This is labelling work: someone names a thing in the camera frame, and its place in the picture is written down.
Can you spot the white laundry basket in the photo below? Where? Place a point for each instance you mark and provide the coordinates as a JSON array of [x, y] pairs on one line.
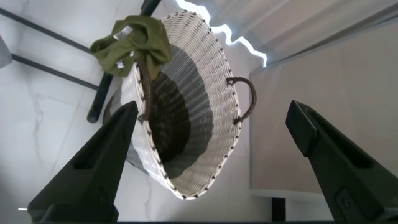
[[217, 93]]

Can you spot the black clothes rack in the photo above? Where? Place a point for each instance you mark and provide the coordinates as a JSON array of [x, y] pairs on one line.
[[99, 93]]

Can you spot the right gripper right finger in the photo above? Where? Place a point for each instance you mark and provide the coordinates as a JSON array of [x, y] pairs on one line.
[[357, 186]]

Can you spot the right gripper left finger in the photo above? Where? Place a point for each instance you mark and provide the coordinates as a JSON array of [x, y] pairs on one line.
[[87, 186]]

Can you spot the green garment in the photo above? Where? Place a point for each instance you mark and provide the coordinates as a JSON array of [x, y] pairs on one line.
[[136, 43]]

